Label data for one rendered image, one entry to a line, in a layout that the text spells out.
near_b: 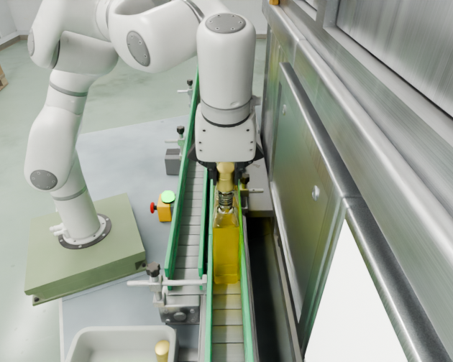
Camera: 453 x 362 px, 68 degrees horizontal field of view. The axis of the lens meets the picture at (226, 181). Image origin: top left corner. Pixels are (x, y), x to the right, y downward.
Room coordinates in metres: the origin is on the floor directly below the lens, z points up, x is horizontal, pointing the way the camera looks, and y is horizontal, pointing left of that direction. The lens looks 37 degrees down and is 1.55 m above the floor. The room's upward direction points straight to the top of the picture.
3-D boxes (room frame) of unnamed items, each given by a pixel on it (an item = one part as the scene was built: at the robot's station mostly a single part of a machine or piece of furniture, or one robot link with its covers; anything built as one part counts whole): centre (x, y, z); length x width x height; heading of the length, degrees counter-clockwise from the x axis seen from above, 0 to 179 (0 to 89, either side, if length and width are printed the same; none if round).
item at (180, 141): (1.03, 0.18, 0.94); 0.07 x 0.04 x 0.13; 91
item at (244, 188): (0.75, -0.07, 0.94); 0.07 x 0.04 x 0.13; 91
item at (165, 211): (0.86, 0.20, 0.79); 0.07 x 0.07 x 0.07; 1
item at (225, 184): (0.51, 0.00, 1.17); 0.04 x 0.04 x 0.04
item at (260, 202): (1.22, -0.09, 0.84); 0.95 x 0.09 x 0.11; 1
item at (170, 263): (1.34, 0.15, 0.93); 1.75 x 0.01 x 0.08; 1
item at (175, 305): (0.44, 0.11, 0.85); 0.09 x 0.04 x 0.07; 91
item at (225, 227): (0.51, 0.00, 0.99); 0.06 x 0.06 x 0.21; 1
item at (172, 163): (1.15, 0.21, 0.79); 0.08 x 0.08 x 0.08; 1
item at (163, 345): (0.37, 0.14, 0.79); 0.04 x 0.04 x 0.04
